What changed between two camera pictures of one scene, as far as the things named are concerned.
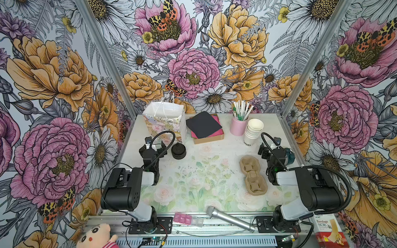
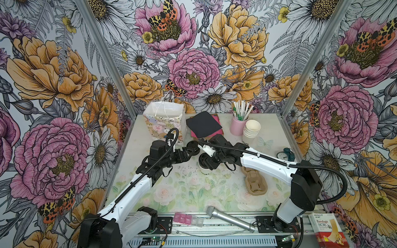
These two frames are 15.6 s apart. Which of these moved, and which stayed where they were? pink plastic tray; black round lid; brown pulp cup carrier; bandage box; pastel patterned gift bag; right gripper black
Moved: right gripper black; black round lid
Stayed: bandage box; brown pulp cup carrier; pink plastic tray; pastel patterned gift bag
